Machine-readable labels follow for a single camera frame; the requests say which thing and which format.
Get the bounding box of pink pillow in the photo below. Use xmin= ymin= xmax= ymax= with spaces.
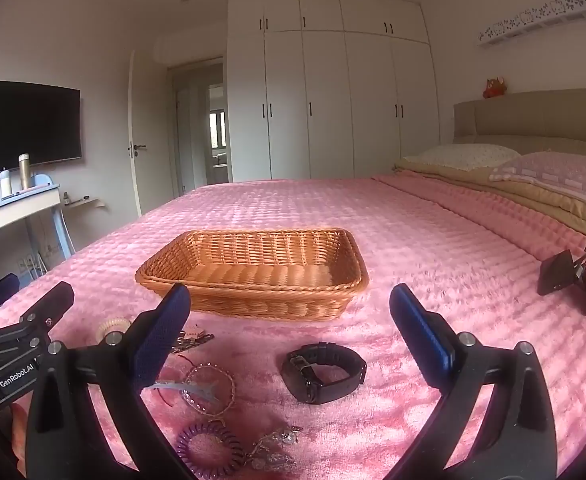
xmin=490 ymin=151 xmax=586 ymax=211

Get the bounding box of pink plush blanket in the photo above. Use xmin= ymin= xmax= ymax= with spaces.
xmin=0 ymin=170 xmax=586 ymax=480

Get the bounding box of thin gold bracelet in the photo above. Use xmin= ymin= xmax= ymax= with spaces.
xmin=180 ymin=362 xmax=237 ymax=417

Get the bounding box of red plush toy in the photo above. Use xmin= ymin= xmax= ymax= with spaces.
xmin=483 ymin=76 xmax=508 ymax=100

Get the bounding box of small wooden wall shelf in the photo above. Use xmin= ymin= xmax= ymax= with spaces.
xmin=63 ymin=192 xmax=108 ymax=211

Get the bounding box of red cord bracelet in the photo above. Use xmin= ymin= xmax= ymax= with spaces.
xmin=155 ymin=352 xmax=196 ymax=408

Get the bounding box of black folding stand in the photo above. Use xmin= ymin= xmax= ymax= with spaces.
xmin=537 ymin=244 xmax=586 ymax=317

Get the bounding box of black wrist watch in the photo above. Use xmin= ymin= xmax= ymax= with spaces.
xmin=280 ymin=342 xmax=368 ymax=405

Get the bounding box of white door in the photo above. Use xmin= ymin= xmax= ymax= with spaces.
xmin=128 ymin=50 xmax=184 ymax=218

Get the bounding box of beige bed headboard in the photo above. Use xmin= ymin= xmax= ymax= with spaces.
xmin=453 ymin=88 xmax=586 ymax=158

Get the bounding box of pale blue hair clip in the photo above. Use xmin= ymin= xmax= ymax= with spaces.
xmin=148 ymin=380 xmax=219 ymax=397

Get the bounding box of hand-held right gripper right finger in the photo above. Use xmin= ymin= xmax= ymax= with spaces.
xmin=389 ymin=282 xmax=558 ymax=480

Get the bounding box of cream bead bracelet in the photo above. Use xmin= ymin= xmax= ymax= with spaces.
xmin=97 ymin=317 xmax=131 ymax=346

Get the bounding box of silver crystal jewellery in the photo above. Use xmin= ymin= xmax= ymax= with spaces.
xmin=245 ymin=425 xmax=304 ymax=472

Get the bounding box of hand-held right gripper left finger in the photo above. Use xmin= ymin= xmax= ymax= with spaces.
xmin=26 ymin=282 xmax=192 ymax=480

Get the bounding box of white patterned wall shelf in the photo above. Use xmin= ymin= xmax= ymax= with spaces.
xmin=477 ymin=0 xmax=586 ymax=48

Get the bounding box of woven wicker basket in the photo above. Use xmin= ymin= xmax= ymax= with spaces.
xmin=134 ymin=228 xmax=370 ymax=321

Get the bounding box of beige quilt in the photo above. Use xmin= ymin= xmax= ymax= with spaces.
xmin=393 ymin=157 xmax=586 ymax=239

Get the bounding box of silver hair clip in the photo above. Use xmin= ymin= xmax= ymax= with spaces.
xmin=170 ymin=335 xmax=215 ymax=356

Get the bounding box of black television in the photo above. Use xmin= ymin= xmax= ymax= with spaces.
xmin=0 ymin=80 xmax=82 ymax=180

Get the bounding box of white wardrobe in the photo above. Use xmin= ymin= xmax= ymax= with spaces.
xmin=226 ymin=0 xmax=441 ymax=182

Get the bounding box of purple spiral hair tie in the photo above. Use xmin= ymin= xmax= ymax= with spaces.
xmin=175 ymin=420 xmax=246 ymax=476

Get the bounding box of white desk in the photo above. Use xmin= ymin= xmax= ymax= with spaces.
xmin=0 ymin=183 xmax=76 ymax=281

